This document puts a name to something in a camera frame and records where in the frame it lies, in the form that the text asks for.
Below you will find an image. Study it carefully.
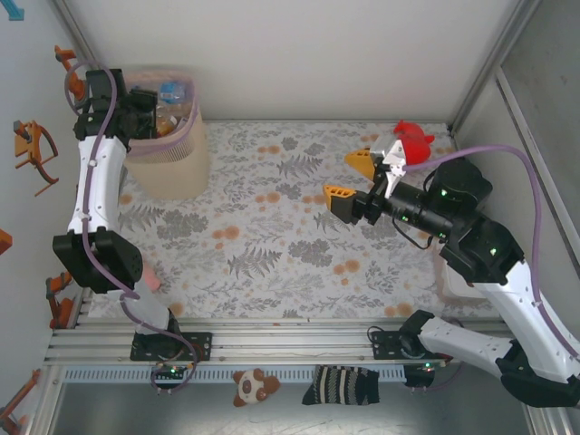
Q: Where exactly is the red plush toy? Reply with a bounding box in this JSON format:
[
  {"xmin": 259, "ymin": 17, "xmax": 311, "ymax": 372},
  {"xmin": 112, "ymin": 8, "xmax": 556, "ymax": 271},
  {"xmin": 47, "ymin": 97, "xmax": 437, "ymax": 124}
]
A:
[{"xmin": 392, "ymin": 119, "xmax": 436, "ymax": 167}]

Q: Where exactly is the black white striped sock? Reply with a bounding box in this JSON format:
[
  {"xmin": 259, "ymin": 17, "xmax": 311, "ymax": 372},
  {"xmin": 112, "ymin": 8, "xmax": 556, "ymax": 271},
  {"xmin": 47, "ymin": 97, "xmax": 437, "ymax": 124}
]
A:
[{"xmin": 301, "ymin": 364, "xmax": 382, "ymax": 407}]

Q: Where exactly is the aluminium frame post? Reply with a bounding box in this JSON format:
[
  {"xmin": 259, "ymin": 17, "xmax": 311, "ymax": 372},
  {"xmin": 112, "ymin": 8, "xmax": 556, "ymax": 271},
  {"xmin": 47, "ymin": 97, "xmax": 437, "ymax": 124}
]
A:
[
  {"xmin": 446, "ymin": 0, "xmax": 540, "ymax": 135},
  {"xmin": 49, "ymin": 0, "xmax": 112, "ymax": 87}
]

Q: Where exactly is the white slotted cable duct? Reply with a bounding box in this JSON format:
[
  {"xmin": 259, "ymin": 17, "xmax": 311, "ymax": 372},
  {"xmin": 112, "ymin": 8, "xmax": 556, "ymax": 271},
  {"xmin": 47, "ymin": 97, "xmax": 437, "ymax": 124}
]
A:
[{"xmin": 61, "ymin": 365, "xmax": 409, "ymax": 384}]

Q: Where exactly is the controller board with leds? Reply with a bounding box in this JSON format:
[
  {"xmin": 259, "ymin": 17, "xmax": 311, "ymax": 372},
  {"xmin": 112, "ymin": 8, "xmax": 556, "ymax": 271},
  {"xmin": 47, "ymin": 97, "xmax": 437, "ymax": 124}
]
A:
[
  {"xmin": 401, "ymin": 360, "xmax": 454, "ymax": 391},
  {"xmin": 150, "ymin": 361, "xmax": 194, "ymax": 395}
]

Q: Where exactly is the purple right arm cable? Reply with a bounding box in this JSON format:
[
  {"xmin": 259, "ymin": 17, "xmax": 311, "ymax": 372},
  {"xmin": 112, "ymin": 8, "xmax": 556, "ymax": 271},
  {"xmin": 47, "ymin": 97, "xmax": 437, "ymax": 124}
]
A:
[{"xmin": 402, "ymin": 143, "xmax": 580, "ymax": 359}]

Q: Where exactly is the orange claw machine wall sticker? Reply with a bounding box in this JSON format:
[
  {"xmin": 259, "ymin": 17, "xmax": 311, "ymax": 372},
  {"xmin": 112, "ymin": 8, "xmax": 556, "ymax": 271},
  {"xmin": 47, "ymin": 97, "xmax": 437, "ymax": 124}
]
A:
[{"xmin": 12, "ymin": 120, "xmax": 60, "ymax": 197}]

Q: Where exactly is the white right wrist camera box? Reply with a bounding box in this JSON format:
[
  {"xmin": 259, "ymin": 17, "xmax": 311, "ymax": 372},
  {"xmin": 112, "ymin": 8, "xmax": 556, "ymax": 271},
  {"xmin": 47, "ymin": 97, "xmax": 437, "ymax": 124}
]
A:
[{"xmin": 371, "ymin": 135, "xmax": 409, "ymax": 178}]

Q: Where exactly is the blue wall sticker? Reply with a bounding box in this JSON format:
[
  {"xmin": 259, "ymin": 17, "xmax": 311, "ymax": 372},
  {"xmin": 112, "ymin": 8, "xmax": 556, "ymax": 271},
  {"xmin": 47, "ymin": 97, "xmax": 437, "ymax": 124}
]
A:
[{"xmin": 0, "ymin": 0, "xmax": 26, "ymax": 22}]

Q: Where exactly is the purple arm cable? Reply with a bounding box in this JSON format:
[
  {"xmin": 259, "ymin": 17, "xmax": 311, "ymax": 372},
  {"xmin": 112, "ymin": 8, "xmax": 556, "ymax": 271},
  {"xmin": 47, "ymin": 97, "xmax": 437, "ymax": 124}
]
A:
[
  {"xmin": 402, "ymin": 143, "xmax": 580, "ymax": 359},
  {"xmin": 64, "ymin": 61, "xmax": 198, "ymax": 363}
]

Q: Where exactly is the brown white panda plush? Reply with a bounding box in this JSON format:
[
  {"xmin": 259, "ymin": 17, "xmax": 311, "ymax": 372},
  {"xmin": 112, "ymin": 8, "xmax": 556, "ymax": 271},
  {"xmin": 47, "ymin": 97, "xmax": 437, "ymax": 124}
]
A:
[{"xmin": 231, "ymin": 367, "xmax": 282, "ymax": 409}]

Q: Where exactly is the pink plush toy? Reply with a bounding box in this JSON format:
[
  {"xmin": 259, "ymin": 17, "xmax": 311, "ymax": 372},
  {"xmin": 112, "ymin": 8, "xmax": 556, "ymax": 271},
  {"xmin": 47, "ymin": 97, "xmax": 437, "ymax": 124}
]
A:
[{"xmin": 143, "ymin": 266, "xmax": 162, "ymax": 294}]

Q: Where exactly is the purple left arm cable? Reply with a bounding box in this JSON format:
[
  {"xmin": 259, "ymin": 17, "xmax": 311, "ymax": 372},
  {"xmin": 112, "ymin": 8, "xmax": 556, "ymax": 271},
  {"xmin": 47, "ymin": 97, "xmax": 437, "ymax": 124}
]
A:
[{"xmin": 64, "ymin": 61, "xmax": 198, "ymax": 363}]

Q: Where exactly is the beige mesh bin pink bag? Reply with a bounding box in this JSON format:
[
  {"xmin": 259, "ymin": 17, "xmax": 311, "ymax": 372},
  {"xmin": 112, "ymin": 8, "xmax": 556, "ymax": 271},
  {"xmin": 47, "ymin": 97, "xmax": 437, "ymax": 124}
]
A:
[{"xmin": 122, "ymin": 67, "xmax": 210, "ymax": 199}]

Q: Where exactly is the aluminium frame rail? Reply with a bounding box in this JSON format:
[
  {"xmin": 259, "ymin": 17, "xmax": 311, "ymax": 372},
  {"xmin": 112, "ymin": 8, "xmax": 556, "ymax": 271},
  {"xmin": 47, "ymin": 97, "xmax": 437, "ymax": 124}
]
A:
[{"xmin": 43, "ymin": 316, "xmax": 545, "ymax": 366}]

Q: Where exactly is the beige plastic tray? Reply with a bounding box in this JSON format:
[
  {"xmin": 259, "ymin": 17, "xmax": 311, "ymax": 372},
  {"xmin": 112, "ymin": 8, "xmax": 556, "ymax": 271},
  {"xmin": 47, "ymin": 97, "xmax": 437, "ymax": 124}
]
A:
[{"xmin": 434, "ymin": 257, "xmax": 488, "ymax": 305}]

